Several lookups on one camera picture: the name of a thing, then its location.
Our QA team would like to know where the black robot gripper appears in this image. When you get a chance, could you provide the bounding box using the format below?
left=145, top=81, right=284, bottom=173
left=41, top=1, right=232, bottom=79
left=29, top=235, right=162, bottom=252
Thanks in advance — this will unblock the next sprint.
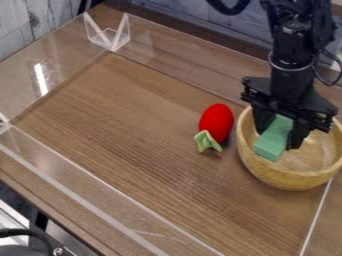
left=241, top=59, right=338, bottom=150

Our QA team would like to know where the green rectangular foam block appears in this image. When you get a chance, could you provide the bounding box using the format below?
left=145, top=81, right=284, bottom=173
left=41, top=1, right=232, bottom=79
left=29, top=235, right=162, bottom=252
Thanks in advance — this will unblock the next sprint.
left=254, top=115, right=293, bottom=162

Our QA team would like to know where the brown wooden bowl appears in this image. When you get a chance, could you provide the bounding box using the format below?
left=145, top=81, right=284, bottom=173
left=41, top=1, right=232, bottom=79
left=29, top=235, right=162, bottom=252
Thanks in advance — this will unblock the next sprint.
left=236, top=107, right=342, bottom=191

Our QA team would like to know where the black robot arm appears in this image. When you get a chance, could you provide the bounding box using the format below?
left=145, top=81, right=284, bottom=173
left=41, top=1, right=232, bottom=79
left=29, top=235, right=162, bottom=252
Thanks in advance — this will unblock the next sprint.
left=241, top=0, right=338, bottom=150

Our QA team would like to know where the red plush strawberry toy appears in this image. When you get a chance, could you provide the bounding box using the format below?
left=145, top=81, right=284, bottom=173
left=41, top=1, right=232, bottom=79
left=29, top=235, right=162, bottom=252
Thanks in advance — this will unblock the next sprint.
left=194, top=103, right=234, bottom=153

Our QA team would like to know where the clear acrylic tray wall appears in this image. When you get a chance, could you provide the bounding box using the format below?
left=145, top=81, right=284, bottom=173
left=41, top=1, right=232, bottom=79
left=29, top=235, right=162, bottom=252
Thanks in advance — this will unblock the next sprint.
left=0, top=119, right=330, bottom=256

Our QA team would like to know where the clear acrylic corner bracket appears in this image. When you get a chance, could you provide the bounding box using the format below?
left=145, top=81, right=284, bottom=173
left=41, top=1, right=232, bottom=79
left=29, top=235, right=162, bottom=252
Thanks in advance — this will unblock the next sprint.
left=83, top=13, right=131, bottom=52

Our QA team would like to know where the black cable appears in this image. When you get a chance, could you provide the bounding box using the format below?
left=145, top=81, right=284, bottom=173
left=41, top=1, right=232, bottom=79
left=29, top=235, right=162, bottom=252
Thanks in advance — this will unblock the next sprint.
left=0, top=228, right=57, bottom=256

